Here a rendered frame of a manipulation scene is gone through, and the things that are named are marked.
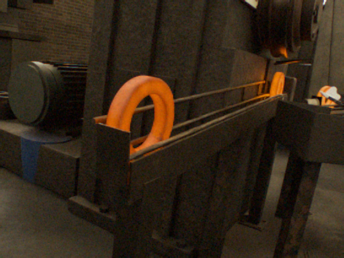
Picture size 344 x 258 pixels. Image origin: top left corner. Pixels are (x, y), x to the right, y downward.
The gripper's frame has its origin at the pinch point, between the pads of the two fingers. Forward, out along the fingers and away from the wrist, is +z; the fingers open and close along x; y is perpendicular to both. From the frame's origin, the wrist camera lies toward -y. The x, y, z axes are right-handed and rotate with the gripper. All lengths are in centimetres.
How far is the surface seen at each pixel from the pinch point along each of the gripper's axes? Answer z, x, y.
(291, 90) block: 15.4, -16.8, -6.8
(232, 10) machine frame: 39, 46, 15
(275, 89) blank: 18.1, 7.9, -7.7
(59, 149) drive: 95, 46, -83
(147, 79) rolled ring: 19, 114, -5
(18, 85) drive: 144, 44, -70
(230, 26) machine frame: 37, 46, 9
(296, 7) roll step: 24.5, 20.0, 27.4
